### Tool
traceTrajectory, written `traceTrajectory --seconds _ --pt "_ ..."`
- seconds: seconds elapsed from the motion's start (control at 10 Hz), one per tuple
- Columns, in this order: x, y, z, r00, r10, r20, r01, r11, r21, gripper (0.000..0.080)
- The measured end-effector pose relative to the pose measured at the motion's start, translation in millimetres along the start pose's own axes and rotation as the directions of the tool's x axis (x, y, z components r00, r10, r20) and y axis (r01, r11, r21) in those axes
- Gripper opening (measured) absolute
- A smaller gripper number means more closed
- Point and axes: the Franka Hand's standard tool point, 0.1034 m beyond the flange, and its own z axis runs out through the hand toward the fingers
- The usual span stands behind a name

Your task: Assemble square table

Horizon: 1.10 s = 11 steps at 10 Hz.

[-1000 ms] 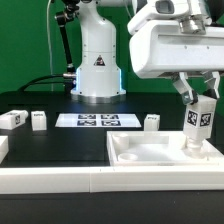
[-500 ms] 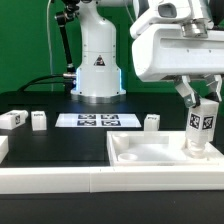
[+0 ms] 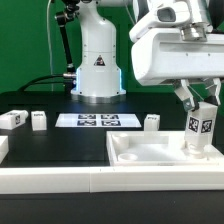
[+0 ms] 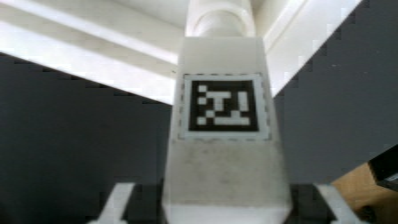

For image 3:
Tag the white U-shaped obstacle fence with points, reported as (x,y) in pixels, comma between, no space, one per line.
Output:
(110,178)

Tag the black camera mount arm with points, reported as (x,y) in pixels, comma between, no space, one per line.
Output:
(62,18)

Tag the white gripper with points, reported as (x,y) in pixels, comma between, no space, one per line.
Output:
(162,55)

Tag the white square table top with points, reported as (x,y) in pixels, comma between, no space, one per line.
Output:
(155,148)

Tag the white sheet with markers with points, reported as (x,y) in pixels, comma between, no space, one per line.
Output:
(97,120)

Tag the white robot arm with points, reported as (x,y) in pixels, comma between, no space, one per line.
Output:
(98,74)

